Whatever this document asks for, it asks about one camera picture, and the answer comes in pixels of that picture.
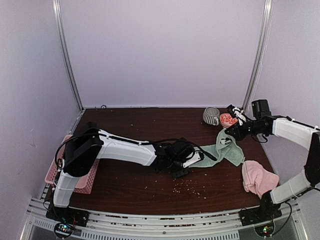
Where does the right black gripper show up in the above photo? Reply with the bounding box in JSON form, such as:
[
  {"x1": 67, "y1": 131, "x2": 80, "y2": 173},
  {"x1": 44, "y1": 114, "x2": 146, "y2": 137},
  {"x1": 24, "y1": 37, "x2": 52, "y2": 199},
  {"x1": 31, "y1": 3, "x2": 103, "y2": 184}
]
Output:
[{"x1": 225, "y1": 119, "x2": 264, "y2": 141}]

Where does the green panda towel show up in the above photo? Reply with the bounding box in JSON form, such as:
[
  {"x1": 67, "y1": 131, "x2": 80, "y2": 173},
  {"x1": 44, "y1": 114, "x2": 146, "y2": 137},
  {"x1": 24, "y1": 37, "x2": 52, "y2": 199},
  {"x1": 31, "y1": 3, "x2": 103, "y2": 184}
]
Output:
[{"x1": 189, "y1": 128, "x2": 245, "y2": 168}]

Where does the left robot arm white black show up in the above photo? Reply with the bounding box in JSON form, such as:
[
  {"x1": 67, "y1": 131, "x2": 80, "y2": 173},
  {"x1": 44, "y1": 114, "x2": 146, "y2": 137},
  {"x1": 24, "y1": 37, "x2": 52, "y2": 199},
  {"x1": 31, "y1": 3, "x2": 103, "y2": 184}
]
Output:
[{"x1": 51, "y1": 122, "x2": 201, "y2": 222}]

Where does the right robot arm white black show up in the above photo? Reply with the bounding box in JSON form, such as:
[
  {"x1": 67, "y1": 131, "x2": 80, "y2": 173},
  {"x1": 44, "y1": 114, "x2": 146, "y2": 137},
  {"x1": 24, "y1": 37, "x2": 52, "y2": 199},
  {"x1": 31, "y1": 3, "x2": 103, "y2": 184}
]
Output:
[{"x1": 225, "y1": 99, "x2": 320, "y2": 221}]

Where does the red patterned bowl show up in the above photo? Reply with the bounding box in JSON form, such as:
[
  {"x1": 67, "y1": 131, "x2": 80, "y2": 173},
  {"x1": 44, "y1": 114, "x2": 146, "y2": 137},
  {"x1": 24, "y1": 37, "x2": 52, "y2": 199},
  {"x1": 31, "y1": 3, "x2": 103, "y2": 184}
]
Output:
[{"x1": 219, "y1": 113, "x2": 238, "y2": 129}]

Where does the striped grey mug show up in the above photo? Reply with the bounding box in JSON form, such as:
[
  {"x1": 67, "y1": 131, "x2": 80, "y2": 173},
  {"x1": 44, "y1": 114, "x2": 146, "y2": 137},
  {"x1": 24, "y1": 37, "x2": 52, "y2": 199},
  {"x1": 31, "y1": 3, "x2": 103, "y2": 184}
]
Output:
[{"x1": 202, "y1": 107, "x2": 220, "y2": 126}]

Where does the pink towel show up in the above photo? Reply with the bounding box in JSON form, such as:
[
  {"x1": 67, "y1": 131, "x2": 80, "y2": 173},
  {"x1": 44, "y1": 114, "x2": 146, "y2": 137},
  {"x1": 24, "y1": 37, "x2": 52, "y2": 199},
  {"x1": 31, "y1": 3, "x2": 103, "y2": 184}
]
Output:
[{"x1": 241, "y1": 160, "x2": 280, "y2": 199}]

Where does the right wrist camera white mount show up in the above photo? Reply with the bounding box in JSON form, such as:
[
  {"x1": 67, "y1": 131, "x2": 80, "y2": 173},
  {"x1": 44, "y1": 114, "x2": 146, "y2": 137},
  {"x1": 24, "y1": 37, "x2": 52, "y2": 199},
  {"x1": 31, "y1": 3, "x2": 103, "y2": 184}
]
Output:
[{"x1": 226, "y1": 104, "x2": 247, "y2": 126}]

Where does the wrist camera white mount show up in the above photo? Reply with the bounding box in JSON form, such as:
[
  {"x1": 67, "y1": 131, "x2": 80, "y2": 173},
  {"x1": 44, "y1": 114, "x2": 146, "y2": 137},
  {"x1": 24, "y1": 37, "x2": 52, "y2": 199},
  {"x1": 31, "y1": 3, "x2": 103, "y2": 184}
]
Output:
[
  {"x1": 182, "y1": 151, "x2": 205, "y2": 169},
  {"x1": 226, "y1": 104, "x2": 247, "y2": 126}
]

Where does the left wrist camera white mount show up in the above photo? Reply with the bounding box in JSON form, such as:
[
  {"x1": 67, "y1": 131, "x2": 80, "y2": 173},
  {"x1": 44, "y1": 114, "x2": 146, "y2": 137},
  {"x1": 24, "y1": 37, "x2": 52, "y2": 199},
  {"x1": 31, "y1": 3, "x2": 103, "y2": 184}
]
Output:
[{"x1": 182, "y1": 151, "x2": 205, "y2": 169}]

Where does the front aluminium rail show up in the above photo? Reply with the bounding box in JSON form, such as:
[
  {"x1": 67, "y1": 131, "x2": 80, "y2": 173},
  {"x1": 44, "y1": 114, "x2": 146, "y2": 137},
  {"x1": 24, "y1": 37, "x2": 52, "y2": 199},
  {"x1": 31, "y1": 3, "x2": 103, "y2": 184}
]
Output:
[{"x1": 19, "y1": 198, "x2": 309, "y2": 240}]

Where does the right aluminium frame post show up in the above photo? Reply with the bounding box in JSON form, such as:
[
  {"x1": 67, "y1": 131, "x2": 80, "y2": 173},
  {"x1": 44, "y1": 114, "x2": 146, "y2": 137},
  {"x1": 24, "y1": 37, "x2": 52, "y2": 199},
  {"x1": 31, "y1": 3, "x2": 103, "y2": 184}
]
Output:
[{"x1": 242, "y1": 0, "x2": 273, "y2": 111}]

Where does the aluminium frame post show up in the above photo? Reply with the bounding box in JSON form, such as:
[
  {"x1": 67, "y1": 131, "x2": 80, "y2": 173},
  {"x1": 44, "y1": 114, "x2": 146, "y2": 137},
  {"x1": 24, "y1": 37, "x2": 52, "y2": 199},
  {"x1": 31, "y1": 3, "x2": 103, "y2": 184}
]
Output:
[
  {"x1": 52, "y1": 0, "x2": 84, "y2": 112},
  {"x1": 242, "y1": 0, "x2": 273, "y2": 111}
]

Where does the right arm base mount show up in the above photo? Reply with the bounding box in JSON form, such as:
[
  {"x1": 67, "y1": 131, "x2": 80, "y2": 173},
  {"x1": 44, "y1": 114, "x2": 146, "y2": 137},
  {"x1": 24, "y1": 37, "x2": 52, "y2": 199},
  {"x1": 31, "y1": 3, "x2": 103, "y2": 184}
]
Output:
[{"x1": 238, "y1": 207, "x2": 282, "y2": 238}]

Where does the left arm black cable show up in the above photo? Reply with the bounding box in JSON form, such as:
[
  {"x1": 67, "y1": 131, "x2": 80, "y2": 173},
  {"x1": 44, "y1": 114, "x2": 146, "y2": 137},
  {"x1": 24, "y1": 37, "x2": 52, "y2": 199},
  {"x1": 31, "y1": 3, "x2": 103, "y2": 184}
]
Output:
[{"x1": 53, "y1": 133, "x2": 218, "y2": 173}]

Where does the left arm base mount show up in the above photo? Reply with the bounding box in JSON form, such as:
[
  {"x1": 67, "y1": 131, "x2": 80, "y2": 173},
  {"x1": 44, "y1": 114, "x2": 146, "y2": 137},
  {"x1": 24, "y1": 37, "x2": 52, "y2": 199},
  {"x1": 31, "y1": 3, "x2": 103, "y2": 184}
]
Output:
[{"x1": 45, "y1": 208, "x2": 89, "y2": 239}]

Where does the left aluminium frame post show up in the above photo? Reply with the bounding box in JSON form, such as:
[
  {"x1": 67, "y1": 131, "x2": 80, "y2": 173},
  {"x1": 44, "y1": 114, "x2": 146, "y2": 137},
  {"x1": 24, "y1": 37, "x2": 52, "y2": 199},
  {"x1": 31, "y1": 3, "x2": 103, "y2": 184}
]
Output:
[{"x1": 52, "y1": 0, "x2": 84, "y2": 112}]

